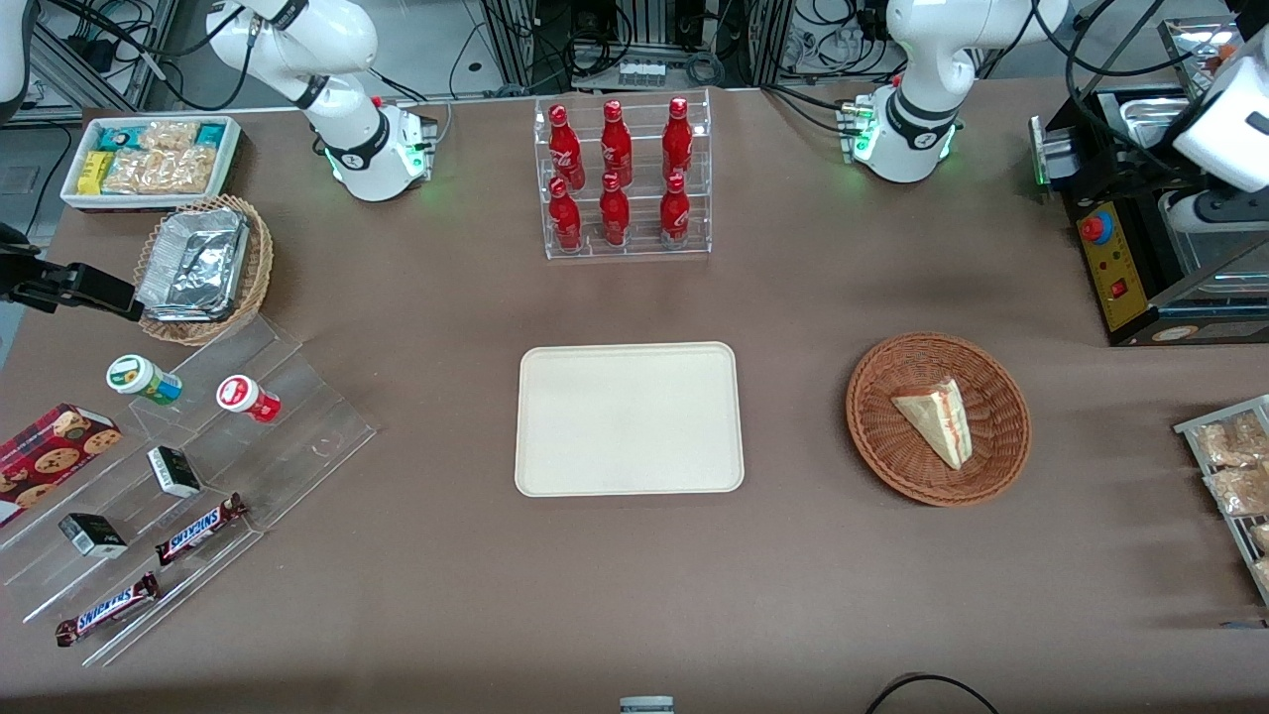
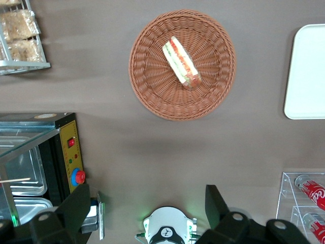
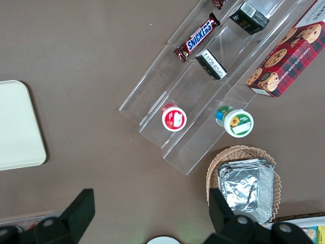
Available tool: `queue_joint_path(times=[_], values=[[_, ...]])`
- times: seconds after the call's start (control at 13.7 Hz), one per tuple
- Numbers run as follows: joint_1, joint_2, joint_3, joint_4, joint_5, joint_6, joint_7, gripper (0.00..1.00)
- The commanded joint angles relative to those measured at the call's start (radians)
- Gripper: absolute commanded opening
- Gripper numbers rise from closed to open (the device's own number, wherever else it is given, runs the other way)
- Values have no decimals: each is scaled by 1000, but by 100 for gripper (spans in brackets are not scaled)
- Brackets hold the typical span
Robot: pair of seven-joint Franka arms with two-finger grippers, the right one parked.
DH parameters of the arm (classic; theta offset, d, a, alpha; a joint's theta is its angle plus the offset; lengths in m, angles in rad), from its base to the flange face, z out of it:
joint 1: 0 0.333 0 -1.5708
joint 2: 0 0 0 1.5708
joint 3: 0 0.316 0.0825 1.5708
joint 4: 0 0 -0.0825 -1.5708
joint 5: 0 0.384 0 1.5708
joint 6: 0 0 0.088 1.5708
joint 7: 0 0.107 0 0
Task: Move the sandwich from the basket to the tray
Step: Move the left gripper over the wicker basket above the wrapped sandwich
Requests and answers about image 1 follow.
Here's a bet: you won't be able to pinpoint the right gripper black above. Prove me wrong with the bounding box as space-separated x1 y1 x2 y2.
0 250 143 321

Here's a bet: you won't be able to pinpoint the triangular sandwich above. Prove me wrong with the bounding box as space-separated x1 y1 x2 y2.
890 378 975 471

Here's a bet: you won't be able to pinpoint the light wicker basket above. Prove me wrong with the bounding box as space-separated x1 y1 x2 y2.
133 194 275 347

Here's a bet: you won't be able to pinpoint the cream plastic tray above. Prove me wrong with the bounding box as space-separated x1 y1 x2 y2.
515 342 746 497

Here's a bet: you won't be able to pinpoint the brown wicker basket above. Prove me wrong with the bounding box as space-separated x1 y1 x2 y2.
846 332 1032 508

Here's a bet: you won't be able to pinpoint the green lid yogurt cup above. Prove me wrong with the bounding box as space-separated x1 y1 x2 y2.
106 354 184 407

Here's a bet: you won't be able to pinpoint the stacked aluminium foil trays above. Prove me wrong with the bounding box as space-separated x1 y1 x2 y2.
136 207 250 323

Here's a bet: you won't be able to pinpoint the clear rice cracker bag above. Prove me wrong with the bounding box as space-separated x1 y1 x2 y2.
139 121 201 152
102 145 219 196

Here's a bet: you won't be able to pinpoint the red chocolate chip cookie box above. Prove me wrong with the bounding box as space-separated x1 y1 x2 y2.
0 403 124 528

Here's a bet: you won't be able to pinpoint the red lid yogurt cup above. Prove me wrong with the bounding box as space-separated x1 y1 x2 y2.
216 375 282 424

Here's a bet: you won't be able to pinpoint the white snack bin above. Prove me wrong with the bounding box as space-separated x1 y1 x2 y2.
59 115 244 214

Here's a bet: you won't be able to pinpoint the small black box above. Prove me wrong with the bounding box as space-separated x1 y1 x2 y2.
58 512 129 559
147 445 203 500

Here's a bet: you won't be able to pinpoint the clear acrylic stepped shelf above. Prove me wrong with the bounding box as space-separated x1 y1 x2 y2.
0 312 379 668

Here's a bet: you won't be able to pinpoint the Snickers chocolate bar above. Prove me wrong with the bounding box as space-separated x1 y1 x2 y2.
55 572 162 649
155 493 249 567

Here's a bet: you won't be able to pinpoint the red cola bottle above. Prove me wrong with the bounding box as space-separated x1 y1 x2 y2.
660 173 691 249
548 103 586 191
548 177 584 252
601 99 634 187
662 96 694 182
599 172 632 247

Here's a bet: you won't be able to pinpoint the clear acrylic bottle rack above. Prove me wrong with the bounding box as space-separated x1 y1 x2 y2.
533 88 713 261

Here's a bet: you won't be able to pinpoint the black hot food display machine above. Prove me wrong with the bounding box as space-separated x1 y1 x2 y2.
1029 14 1269 348

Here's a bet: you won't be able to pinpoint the steel food pan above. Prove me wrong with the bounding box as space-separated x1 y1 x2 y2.
1158 188 1269 300
1118 96 1209 155

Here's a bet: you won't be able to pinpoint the grey metal frame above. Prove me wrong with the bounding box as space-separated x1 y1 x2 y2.
28 0 185 114

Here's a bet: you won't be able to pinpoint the black looped cable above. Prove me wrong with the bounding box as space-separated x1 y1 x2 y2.
865 673 1002 714

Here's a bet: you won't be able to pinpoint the wire rack tray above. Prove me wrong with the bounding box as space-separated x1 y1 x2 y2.
1174 394 1269 608

